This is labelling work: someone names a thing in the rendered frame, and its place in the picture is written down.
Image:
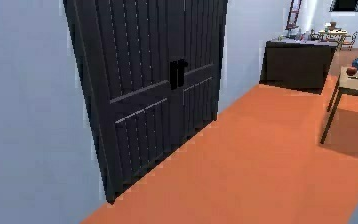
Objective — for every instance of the wooden chair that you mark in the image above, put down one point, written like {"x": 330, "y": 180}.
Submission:
{"x": 352, "y": 38}

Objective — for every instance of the black double room door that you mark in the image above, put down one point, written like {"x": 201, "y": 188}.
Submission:
{"x": 143, "y": 86}

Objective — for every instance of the black sideboard cabinet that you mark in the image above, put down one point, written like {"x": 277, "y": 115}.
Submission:
{"x": 295, "y": 63}

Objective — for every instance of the beige table with dark legs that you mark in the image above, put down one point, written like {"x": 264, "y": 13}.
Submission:
{"x": 350, "y": 85}

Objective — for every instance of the red apple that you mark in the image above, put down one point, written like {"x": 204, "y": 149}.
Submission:
{"x": 351, "y": 70}

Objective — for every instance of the dark framed window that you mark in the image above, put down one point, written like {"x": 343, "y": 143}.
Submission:
{"x": 346, "y": 4}

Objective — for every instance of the red framed wall picture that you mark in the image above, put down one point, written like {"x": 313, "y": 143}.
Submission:
{"x": 294, "y": 14}

